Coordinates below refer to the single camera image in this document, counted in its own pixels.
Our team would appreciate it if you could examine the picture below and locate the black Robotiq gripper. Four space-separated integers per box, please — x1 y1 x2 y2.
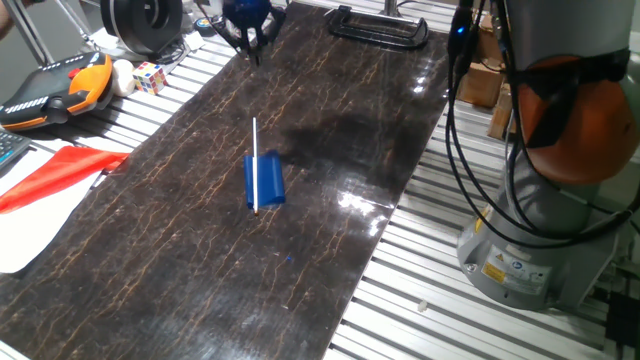
219 0 287 66

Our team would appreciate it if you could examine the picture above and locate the blue flag with white pole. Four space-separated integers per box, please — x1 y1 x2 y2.
243 117 287 217

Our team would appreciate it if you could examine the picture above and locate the red flag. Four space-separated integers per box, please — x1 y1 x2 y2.
0 145 130 215

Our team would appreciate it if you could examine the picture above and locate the black C-clamp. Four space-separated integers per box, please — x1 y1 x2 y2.
327 4 430 50

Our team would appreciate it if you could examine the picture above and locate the Rubik's cube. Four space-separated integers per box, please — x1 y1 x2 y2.
132 60 169 96

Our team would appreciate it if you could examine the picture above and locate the black filament spool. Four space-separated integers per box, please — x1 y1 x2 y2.
99 0 184 56

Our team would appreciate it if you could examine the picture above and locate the white egg-shaped ball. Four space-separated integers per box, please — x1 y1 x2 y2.
110 58 137 98

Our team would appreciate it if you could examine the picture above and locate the orange black teach pendant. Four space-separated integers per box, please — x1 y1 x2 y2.
0 49 115 132

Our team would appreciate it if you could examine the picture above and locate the slanted aluminium bar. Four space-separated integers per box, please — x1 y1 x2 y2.
4 0 54 66

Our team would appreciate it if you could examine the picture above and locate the brown cardboard box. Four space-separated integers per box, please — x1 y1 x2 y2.
457 62 506 109
474 24 506 64
487 84 521 141

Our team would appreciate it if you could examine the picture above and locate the dark brown marble mat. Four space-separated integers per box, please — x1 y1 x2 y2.
0 2 451 360

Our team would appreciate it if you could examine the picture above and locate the black keyboard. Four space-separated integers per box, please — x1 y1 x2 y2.
0 130 33 171

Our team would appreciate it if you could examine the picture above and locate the white paper sheet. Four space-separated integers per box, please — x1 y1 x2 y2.
0 144 109 275

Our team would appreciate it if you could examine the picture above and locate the black power box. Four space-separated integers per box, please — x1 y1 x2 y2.
604 292 640 351

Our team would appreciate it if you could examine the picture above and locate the black cable with lit plug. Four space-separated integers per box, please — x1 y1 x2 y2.
444 0 640 249

